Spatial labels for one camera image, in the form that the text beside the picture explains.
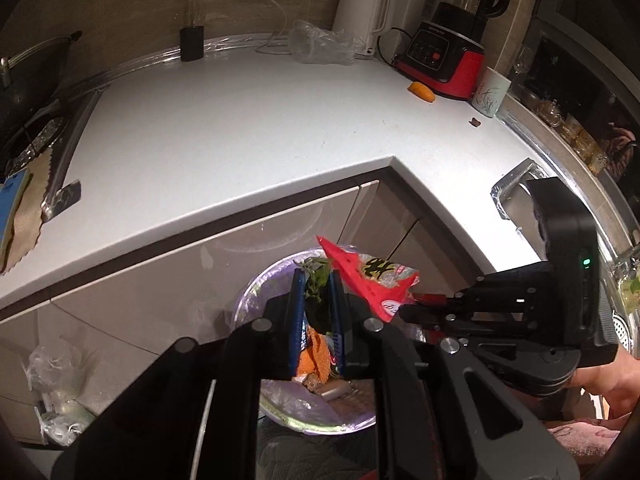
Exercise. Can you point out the glass teapot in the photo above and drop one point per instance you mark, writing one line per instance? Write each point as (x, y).
(550, 110)

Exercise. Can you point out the black pepper grinder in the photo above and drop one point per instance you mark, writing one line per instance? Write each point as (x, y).
(192, 35)

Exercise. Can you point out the crumpled plastic bag with bottles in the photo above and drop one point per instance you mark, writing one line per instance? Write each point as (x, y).
(60, 390)

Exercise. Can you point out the trash bin with purple bag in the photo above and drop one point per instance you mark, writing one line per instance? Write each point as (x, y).
(280, 280)

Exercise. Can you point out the brown cloth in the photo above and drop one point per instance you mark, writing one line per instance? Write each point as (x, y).
(37, 195)

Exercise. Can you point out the person's right hand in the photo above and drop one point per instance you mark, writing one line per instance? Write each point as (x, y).
(615, 385)

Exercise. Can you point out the red snack packet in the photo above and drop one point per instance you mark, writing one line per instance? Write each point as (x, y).
(365, 280)

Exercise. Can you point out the black wok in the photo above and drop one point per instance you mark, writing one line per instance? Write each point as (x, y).
(30, 75)

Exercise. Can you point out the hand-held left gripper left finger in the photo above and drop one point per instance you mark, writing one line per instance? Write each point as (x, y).
(299, 320)

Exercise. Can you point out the white cup with leaf print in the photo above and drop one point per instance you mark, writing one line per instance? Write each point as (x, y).
(490, 92)

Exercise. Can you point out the white electric kettle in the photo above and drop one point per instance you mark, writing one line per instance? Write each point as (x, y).
(360, 15)

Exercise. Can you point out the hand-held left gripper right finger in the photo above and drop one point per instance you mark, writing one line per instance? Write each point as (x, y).
(336, 320)

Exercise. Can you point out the aluminium foil tray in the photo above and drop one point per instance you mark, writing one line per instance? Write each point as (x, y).
(515, 187)

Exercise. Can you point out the beige kitchen cabinet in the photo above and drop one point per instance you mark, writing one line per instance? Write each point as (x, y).
(150, 285)

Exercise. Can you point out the blue sponge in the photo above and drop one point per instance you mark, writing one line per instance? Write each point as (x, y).
(15, 200)

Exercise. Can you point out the wine glass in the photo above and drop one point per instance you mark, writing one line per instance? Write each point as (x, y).
(522, 60)

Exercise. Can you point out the clear plastic bag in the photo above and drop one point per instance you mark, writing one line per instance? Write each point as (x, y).
(320, 42)

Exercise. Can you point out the green leafy vegetable scrap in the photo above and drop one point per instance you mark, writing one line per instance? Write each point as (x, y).
(317, 285)

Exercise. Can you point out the metal sink strainer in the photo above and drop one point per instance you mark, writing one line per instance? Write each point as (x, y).
(625, 330)

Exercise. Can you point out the glass tumbler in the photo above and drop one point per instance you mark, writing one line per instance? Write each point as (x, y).
(582, 137)

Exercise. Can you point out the pink patterned clothing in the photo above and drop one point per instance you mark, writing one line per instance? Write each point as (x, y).
(590, 432)

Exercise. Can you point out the orange net bag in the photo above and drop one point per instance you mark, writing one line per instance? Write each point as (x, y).
(312, 355)

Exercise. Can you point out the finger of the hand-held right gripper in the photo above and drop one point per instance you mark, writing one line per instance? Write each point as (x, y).
(500, 290)
(480, 325)

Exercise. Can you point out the red and black blender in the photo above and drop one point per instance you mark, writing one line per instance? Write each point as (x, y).
(440, 55)

